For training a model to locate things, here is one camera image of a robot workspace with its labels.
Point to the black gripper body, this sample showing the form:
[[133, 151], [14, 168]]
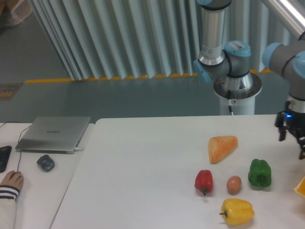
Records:
[[293, 120]]

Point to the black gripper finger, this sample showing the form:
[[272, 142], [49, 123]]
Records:
[[301, 142], [282, 133]]

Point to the triangular orange bread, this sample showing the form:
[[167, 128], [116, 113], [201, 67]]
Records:
[[221, 146]]

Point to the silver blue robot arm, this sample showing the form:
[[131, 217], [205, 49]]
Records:
[[228, 66]]

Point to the white striped sleeve forearm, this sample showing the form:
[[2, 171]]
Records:
[[8, 195]]

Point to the person's hand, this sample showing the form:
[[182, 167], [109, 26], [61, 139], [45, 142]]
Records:
[[13, 179]]

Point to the green bell pepper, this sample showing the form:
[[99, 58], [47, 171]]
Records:
[[260, 174]]

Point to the brown egg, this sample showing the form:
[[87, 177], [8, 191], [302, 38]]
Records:
[[234, 184]]

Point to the yellow bell pepper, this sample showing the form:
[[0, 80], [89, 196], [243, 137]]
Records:
[[236, 211]]

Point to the red bell pepper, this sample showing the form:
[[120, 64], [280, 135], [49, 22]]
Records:
[[204, 182]]

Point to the white folding partition screen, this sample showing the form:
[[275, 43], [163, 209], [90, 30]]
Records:
[[122, 38]]

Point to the silver laptop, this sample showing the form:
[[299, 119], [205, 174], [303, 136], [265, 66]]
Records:
[[54, 134]]

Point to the small dark grey case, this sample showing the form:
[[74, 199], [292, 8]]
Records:
[[46, 163]]

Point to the black keyboard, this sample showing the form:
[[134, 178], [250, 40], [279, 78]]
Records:
[[4, 157]]

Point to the cardboard box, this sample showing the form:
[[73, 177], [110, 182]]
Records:
[[13, 12]]

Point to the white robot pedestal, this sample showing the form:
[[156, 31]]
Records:
[[237, 95]]

